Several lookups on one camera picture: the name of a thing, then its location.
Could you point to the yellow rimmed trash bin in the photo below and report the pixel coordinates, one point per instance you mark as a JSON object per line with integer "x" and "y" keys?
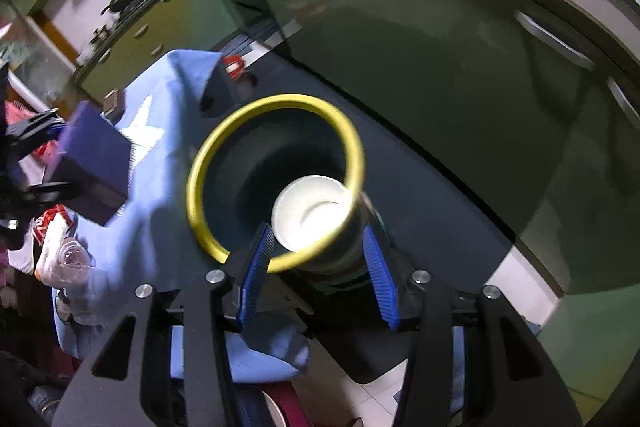
{"x": 252, "y": 155}

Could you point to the blue tablecloth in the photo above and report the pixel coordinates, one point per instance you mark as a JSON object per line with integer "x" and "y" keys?
{"x": 169, "y": 110}

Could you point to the red soda can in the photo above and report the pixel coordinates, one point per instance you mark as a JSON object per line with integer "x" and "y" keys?
{"x": 42, "y": 223}

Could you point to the purple box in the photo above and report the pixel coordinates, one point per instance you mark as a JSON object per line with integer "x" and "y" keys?
{"x": 94, "y": 156}

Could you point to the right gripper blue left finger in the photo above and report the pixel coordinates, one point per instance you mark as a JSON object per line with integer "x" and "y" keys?
{"x": 253, "y": 270}

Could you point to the green lower cabinets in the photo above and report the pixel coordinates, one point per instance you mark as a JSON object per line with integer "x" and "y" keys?
{"x": 487, "y": 124}

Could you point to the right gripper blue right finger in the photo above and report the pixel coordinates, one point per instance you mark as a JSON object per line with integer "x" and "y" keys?
{"x": 382, "y": 279}

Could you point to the clear plastic cup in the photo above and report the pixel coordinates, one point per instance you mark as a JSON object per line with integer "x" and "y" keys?
{"x": 74, "y": 263}

